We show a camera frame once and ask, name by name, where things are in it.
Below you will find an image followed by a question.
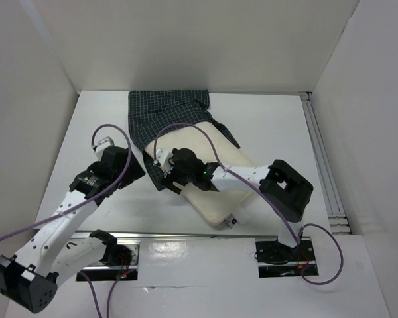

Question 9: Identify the cream white pillow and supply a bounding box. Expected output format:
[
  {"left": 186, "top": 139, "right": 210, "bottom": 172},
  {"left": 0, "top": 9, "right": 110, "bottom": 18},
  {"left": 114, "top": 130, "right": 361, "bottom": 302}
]
[{"left": 144, "top": 121, "right": 254, "bottom": 227}]

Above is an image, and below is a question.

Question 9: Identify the dark checkered pillowcase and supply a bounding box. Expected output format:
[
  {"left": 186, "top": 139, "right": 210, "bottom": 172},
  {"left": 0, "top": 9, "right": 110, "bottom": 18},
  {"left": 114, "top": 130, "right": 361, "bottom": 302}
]
[{"left": 128, "top": 90, "right": 240, "bottom": 191}]

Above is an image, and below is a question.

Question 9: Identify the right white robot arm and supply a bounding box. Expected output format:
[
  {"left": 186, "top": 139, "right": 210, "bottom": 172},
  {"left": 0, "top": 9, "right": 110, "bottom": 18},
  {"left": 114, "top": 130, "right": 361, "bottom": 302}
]
[{"left": 155, "top": 148, "right": 314, "bottom": 260}]

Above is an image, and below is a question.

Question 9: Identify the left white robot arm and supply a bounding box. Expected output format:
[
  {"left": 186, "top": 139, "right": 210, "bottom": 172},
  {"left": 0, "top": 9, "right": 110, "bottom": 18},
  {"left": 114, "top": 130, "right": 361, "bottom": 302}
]
[{"left": 0, "top": 146, "right": 145, "bottom": 313}]

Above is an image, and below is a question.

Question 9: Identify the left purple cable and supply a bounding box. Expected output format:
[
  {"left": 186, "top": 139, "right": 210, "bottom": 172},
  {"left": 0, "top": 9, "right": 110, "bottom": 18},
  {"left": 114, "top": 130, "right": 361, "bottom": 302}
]
[{"left": 0, "top": 123, "right": 133, "bottom": 314}]

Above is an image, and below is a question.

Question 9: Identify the purple cable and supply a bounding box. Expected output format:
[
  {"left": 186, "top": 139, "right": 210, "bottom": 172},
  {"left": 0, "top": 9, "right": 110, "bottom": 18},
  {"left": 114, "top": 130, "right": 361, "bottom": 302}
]
[
  {"left": 153, "top": 123, "right": 345, "bottom": 286},
  {"left": 0, "top": 123, "right": 133, "bottom": 314}
]

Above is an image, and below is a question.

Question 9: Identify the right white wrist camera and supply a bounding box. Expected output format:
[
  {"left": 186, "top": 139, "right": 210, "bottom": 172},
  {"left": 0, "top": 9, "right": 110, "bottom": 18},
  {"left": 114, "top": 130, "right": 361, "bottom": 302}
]
[{"left": 153, "top": 148, "right": 172, "bottom": 173}]

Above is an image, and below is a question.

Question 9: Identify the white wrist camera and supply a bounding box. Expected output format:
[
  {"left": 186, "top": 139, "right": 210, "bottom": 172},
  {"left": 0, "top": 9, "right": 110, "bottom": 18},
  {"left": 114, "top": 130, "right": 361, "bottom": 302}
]
[
  {"left": 153, "top": 148, "right": 172, "bottom": 173},
  {"left": 92, "top": 136, "right": 115, "bottom": 161}
]

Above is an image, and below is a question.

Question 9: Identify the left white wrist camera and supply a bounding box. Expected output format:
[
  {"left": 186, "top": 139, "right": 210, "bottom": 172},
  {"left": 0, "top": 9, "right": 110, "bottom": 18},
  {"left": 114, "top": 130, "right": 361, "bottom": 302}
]
[{"left": 92, "top": 136, "right": 115, "bottom": 161}]

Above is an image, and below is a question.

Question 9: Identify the aluminium front rail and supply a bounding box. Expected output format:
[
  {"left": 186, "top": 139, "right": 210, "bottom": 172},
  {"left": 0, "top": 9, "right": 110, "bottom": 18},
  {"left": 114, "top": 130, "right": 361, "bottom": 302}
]
[{"left": 69, "top": 231, "right": 279, "bottom": 242}]

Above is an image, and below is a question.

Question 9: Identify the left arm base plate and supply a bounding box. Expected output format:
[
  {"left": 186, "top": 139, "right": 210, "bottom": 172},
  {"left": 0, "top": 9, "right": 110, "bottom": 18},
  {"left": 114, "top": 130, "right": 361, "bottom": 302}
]
[{"left": 82, "top": 239, "right": 140, "bottom": 282}]

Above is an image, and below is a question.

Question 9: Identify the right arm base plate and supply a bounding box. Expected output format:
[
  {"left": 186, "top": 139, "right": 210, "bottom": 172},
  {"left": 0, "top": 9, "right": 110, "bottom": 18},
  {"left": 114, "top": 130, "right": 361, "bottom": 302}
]
[{"left": 253, "top": 237, "right": 319, "bottom": 278}]

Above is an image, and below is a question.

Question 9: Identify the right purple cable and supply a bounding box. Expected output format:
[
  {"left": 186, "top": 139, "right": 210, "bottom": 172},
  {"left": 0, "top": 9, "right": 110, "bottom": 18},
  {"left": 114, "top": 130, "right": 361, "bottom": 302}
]
[{"left": 153, "top": 123, "right": 345, "bottom": 286}]

